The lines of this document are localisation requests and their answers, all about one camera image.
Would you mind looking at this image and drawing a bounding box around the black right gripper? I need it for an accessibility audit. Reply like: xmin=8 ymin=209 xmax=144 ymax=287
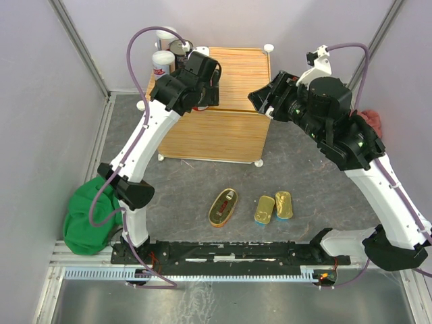
xmin=248 ymin=70 xmax=327 ymax=144

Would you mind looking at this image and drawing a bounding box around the red oval tin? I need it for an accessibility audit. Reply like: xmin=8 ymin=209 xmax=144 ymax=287
xmin=192 ymin=106 xmax=209 ymax=111
xmin=208 ymin=188 xmax=238 ymax=227

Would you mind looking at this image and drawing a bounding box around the dark blue round can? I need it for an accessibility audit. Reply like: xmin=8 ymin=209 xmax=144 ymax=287
xmin=169 ymin=39 xmax=193 ymax=69

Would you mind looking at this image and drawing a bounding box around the wooden cube cabinet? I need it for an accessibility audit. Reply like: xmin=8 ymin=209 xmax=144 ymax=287
xmin=158 ymin=47 xmax=271 ymax=167

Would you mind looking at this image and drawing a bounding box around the tall white-lid can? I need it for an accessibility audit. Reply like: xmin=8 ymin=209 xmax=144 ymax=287
xmin=152 ymin=51 xmax=175 ymax=80
xmin=155 ymin=29 xmax=178 ymax=51

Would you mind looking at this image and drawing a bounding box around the gold rectangular tin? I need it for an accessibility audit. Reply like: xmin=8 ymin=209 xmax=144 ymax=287
xmin=254 ymin=195 xmax=275 ymax=226
xmin=275 ymin=191 xmax=294 ymax=221

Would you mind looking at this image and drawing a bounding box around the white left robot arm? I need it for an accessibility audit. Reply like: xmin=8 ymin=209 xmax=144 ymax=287
xmin=97 ymin=47 xmax=222 ymax=263

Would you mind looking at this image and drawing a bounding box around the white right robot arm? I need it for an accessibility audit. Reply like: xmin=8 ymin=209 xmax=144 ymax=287
xmin=248 ymin=71 xmax=431 ymax=271

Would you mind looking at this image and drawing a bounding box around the red cloth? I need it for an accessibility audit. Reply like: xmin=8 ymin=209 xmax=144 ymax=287
xmin=351 ymin=109 xmax=383 ymax=138

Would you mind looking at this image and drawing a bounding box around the green cloth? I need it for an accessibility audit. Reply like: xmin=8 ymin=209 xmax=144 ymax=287
xmin=63 ymin=176 xmax=122 ymax=256

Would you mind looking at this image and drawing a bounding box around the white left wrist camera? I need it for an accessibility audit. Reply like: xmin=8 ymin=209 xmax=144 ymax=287
xmin=181 ymin=40 xmax=210 ymax=59

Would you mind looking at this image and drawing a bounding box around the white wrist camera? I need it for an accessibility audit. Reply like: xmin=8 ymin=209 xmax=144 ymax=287
xmin=296 ymin=45 xmax=331 ymax=87
xmin=181 ymin=40 xmax=210 ymax=59

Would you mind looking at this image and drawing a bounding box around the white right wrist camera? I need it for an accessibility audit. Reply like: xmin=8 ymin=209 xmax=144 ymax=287
xmin=296 ymin=45 xmax=331 ymax=87

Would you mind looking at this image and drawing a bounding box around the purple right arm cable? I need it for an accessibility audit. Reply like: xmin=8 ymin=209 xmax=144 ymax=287
xmin=320 ymin=42 xmax=432 ymax=290

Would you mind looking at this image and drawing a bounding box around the light blue cable duct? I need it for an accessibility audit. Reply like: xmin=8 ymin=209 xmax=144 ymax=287
xmin=63 ymin=265 xmax=337 ymax=281

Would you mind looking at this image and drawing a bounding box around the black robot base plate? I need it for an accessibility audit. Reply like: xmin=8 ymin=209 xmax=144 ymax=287
xmin=110 ymin=240 xmax=351 ymax=275

